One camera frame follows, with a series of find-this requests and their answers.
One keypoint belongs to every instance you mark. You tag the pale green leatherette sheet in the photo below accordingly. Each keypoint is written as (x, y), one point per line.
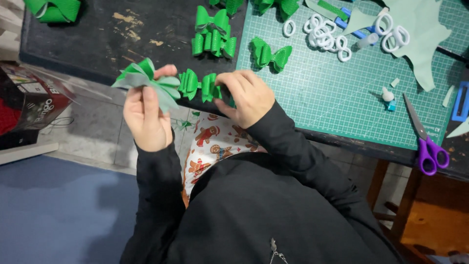
(421, 33)

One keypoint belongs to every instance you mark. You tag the black zip sweater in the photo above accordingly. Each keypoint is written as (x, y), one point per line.
(278, 216)

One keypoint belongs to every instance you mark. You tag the blue plastic tool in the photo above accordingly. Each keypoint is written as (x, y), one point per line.
(461, 104)

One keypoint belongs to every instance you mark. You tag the stack of green bows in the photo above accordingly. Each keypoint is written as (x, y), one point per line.
(212, 36)

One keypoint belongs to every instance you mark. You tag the pale green triangle scrap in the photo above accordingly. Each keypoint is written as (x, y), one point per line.
(460, 131)

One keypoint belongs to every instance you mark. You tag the wooden stool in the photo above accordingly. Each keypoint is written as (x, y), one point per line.
(432, 212)

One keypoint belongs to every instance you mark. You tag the pale green cut piece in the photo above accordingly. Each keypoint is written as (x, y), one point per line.
(318, 8)

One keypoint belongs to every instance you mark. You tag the person's right hand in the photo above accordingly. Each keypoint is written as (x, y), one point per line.
(251, 99)

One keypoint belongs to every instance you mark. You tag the small glue bottle white cap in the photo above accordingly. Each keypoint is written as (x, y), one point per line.
(388, 98)

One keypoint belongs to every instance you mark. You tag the green bow with pale underside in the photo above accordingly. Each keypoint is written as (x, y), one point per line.
(146, 75)

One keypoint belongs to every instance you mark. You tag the person's left hand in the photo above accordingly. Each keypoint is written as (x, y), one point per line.
(146, 124)

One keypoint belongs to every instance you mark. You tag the green cutting mat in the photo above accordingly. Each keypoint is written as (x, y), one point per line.
(329, 95)

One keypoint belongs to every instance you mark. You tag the green glitter strip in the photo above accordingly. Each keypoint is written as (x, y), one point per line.
(331, 9)

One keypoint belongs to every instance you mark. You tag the blue pen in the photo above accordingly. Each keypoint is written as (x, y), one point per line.
(353, 32)

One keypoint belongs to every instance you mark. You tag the blue floor mat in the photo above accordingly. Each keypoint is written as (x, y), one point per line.
(55, 212)

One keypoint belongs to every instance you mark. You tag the large green leatherette bow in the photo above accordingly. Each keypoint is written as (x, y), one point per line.
(55, 9)

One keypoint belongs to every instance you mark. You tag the pale green strip scrap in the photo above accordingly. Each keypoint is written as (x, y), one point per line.
(448, 96)

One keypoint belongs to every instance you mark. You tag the green glitter bow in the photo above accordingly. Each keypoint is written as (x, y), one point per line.
(271, 55)
(229, 4)
(282, 6)

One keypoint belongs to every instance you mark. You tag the gingerbread print trousers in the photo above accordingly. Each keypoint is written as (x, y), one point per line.
(212, 143)

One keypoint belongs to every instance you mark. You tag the black worn table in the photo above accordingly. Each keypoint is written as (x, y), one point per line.
(110, 36)

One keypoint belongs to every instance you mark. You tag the small pale green scrap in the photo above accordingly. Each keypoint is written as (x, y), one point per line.
(395, 82)

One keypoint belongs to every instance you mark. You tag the black and red cardboard box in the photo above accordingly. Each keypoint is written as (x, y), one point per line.
(25, 102)

